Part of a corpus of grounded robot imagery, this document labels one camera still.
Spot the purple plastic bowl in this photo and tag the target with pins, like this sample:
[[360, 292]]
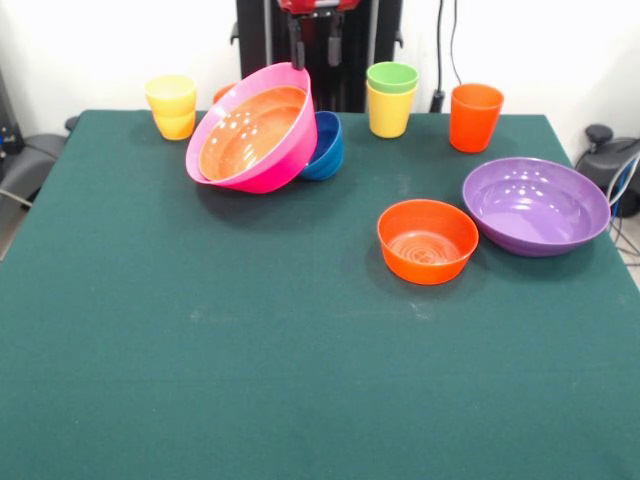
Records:
[[535, 220]]

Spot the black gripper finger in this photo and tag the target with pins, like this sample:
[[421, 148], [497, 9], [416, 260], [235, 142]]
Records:
[[298, 50], [334, 47]]

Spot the black equipment box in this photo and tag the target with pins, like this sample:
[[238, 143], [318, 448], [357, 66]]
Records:
[[7, 115]]

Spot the dark green tablecloth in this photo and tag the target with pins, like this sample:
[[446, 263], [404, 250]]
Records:
[[320, 390]]

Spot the yellow plastic cup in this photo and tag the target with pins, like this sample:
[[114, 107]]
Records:
[[390, 117], [170, 92]]

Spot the small orange plastic bowl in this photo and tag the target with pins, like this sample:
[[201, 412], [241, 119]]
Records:
[[425, 270], [222, 92]]

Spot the light orange plastic cup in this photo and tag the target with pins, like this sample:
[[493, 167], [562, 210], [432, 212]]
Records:
[[175, 127]]

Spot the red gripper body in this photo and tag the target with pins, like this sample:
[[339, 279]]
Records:
[[315, 5]]

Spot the black stand base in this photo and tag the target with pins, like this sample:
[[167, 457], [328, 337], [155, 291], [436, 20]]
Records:
[[597, 165], [35, 160]]

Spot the green plastic cup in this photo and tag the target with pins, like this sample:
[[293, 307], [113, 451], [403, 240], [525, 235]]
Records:
[[392, 77]]

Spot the blue plastic bowl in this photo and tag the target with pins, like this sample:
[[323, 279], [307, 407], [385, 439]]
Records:
[[327, 150]]

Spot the large pink plastic bowl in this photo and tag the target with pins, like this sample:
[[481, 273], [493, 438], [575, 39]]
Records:
[[290, 165]]

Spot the large orange plastic bowl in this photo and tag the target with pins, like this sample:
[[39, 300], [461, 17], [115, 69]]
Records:
[[250, 140]]

